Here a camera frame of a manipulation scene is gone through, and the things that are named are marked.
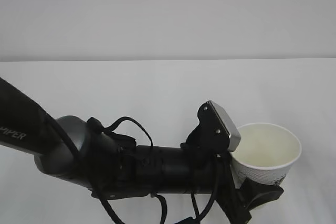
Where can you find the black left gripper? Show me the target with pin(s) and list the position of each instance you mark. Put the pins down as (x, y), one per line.
(212, 183)

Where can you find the white paper cup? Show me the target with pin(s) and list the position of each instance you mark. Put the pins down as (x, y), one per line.
(265, 154)

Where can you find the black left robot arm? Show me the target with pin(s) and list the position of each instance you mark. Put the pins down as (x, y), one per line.
(113, 166)

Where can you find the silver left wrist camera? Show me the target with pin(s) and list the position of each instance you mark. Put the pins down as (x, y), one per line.
(215, 132)

